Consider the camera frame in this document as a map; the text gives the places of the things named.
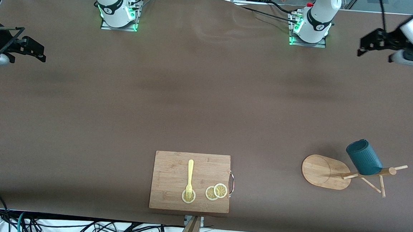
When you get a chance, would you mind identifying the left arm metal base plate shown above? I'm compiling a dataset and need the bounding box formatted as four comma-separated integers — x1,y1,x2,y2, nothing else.
288,12,329,48

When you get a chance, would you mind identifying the wooden cup rack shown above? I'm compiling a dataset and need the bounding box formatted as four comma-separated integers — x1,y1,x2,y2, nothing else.
300,153,409,199

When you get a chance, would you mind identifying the teal cup with yellow inside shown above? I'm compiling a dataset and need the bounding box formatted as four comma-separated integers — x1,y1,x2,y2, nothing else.
344,138,385,177

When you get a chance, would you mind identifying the lemon slice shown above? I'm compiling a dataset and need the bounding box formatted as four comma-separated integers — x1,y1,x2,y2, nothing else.
205,185,220,201
213,183,228,199
181,188,196,204

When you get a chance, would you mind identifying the yellow plastic fork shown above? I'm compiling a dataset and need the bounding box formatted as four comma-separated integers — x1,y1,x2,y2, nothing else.
185,159,195,200

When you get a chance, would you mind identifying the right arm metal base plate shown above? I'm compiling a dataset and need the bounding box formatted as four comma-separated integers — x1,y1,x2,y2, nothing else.
100,0,143,32

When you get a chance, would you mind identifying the brown table cover mat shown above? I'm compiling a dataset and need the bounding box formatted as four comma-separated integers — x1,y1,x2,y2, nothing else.
0,0,413,232

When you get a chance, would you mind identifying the metal clamp bracket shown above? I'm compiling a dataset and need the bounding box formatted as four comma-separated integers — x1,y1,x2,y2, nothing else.
184,215,205,227

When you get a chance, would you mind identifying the wooden cutting board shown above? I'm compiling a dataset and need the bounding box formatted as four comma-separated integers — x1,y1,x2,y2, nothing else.
149,150,236,214

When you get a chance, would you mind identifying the short black table cable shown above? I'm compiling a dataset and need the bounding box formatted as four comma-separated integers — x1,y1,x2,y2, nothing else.
268,1,297,15

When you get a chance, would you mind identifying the teal floor cable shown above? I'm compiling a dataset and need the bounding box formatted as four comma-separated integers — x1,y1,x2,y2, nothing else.
18,211,29,232

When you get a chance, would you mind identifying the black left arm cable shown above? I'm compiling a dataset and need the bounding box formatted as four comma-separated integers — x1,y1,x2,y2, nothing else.
376,0,390,33

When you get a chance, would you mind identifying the long black table cable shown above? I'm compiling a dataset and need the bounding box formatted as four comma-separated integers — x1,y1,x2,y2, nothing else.
238,5,301,24

